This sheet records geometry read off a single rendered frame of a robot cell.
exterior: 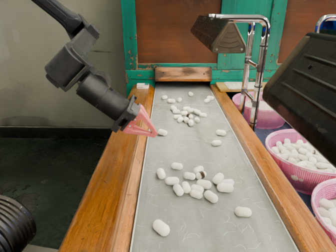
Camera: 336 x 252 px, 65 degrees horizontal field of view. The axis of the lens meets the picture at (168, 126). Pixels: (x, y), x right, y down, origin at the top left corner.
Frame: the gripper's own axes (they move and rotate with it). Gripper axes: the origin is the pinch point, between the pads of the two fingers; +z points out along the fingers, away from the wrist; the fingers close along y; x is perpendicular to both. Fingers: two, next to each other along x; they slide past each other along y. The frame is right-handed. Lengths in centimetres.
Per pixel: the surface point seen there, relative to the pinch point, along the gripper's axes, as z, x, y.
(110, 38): -35, 24, 170
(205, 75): 21, -11, 78
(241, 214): 21.0, -3.2, -15.5
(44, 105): -49, 111, 172
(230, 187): 20.2, -3.4, -7.5
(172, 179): 10.1, 5.1, -4.3
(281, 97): -2.3, -24.3, -33.8
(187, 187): 12.6, 3.0, -7.5
